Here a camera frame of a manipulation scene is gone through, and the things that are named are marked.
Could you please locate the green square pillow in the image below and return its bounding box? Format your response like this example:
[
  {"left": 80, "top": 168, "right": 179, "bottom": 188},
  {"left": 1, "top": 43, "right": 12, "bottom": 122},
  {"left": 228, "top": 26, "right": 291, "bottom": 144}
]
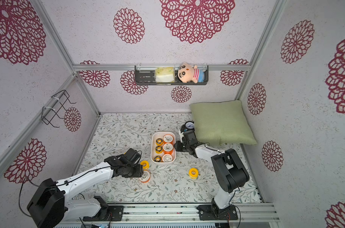
[{"left": 190, "top": 100, "right": 257, "bottom": 146}]

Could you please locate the white plastic storage box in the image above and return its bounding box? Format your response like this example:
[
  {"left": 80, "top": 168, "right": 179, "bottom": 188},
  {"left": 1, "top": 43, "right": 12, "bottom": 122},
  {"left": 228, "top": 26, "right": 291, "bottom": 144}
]
[{"left": 150, "top": 132, "right": 176, "bottom": 165}]

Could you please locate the cartoon boy plush doll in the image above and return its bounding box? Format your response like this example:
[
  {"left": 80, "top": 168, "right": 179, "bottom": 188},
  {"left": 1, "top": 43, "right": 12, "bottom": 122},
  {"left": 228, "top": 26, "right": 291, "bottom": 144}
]
[{"left": 177, "top": 63, "right": 205, "bottom": 84}]

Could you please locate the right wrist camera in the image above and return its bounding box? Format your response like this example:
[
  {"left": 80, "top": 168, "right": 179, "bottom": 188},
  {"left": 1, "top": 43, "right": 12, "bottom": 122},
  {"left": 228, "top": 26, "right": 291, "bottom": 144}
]
[{"left": 179, "top": 126, "right": 194, "bottom": 135}]

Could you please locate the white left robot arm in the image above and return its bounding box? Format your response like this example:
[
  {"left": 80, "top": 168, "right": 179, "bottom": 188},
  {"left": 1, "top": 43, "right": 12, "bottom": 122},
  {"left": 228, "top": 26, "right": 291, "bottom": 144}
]
[{"left": 27, "top": 148, "right": 143, "bottom": 228}]

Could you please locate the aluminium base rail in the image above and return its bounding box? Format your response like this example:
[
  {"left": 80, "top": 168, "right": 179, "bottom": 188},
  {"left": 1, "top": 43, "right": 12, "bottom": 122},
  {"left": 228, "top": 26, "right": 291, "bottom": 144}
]
[{"left": 55, "top": 202, "right": 280, "bottom": 224}]

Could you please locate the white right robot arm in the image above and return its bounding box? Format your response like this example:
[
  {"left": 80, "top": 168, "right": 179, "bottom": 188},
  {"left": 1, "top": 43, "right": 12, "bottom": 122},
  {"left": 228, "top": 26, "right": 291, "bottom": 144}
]
[{"left": 174, "top": 130, "right": 249, "bottom": 220}]

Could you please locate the orange white tape roll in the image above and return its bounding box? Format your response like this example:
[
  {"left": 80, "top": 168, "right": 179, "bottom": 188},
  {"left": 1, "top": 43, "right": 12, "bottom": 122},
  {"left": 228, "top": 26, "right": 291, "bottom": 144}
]
[
  {"left": 163, "top": 134, "right": 174, "bottom": 143},
  {"left": 162, "top": 154, "right": 173, "bottom": 162},
  {"left": 163, "top": 143, "right": 174, "bottom": 154},
  {"left": 139, "top": 170, "right": 151, "bottom": 183}
]

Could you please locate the yellow-green sponge pack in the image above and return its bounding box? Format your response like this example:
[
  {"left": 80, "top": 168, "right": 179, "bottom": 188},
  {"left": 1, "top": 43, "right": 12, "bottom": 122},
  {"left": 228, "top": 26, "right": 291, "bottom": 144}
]
[{"left": 154, "top": 67, "right": 175, "bottom": 83}]

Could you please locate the black yellow small tape roll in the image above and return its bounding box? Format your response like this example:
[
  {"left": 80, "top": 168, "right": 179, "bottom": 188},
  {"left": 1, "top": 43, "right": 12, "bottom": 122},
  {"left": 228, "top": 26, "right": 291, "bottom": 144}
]
[{"left": 155, "top": 138, "right": 164, "bottom": 146}]

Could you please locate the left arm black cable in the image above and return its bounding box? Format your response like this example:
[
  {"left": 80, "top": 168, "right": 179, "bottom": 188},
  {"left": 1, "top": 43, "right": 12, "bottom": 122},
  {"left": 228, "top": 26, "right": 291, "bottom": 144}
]
[{"left": 18, "top": 150, "right": 143, "bottom": 228}]

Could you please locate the black round alarm clock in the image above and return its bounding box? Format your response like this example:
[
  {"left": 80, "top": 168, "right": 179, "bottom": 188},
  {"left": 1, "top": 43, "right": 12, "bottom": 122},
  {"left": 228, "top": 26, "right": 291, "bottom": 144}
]
[{"left": 182, "top": 121, "right": 194, "bottom": 129}]

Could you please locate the black wire wall rack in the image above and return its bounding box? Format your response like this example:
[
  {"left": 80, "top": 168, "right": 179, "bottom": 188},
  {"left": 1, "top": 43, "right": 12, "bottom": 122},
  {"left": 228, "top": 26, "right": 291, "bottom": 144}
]
[{"left": 41, "top": 89, "right": 76, "bottom": 128}]

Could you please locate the black wall shelf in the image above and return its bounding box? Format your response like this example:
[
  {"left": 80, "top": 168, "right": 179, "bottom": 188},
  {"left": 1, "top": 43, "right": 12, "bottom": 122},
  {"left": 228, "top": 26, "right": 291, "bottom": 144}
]
[{"left": 135, "top": 64, "right": 209, "bottom": 86}]

